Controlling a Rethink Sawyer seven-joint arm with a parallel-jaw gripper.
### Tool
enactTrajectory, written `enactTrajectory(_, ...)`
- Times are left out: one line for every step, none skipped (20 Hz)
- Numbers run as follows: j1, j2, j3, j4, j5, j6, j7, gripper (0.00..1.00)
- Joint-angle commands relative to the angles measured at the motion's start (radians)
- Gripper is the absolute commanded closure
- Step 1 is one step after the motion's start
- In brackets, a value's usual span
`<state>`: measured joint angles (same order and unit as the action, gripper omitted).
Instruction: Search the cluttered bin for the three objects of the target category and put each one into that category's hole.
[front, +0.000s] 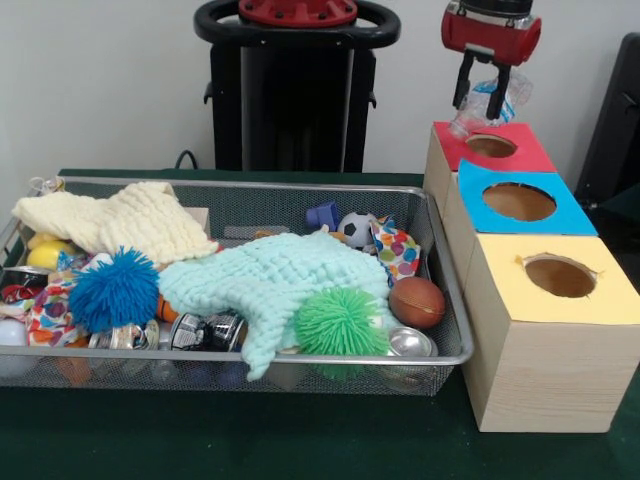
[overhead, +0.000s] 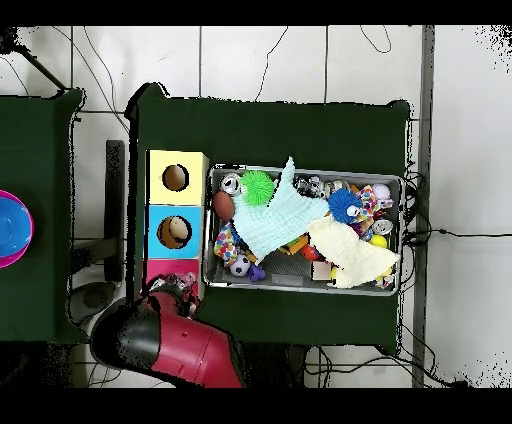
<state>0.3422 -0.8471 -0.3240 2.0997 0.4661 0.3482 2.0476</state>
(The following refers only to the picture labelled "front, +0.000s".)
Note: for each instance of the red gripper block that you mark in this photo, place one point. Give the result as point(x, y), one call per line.
point(490, 37)

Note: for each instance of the blue plastic packet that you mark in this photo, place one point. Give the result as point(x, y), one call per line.
point(510, 107)

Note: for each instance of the plain wooden cube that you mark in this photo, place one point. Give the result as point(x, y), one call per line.
point(200, 217)

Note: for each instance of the cream knit cloth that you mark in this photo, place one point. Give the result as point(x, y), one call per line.
point(135, 225)

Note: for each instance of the wooden box with three holes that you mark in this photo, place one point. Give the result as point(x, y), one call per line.
point(540, 380)

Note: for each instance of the shallow clear mesh bin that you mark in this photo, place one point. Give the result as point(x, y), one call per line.
point(150, 372)

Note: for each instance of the black upright panel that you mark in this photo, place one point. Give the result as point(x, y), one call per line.
point(617, 125)

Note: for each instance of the colourful dotted cloth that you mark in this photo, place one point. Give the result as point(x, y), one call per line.
point(402, 255)

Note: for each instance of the small black white soccer ball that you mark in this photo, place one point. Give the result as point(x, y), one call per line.
point(356, 230)

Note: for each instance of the dark green tablecloth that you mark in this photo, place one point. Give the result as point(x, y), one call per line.
point(622, 235)
point(250, 440)

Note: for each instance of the small brown football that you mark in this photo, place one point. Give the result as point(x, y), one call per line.
point(417, 302)

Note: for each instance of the plain silver can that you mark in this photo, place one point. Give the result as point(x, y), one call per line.
point(410, 344)

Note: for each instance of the green spiky rubber ball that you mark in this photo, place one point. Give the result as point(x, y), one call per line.
point(340, 322)

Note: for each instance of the mint green knit cloth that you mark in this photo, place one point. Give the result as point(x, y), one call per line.
point(270, 280)

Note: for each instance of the black printed can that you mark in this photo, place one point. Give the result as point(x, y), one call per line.
point(205, 332)

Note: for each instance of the blue spiky rubber ball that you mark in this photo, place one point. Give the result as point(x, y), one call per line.
point(114, 292)

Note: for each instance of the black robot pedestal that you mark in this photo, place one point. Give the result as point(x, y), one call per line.
point(300, 110)

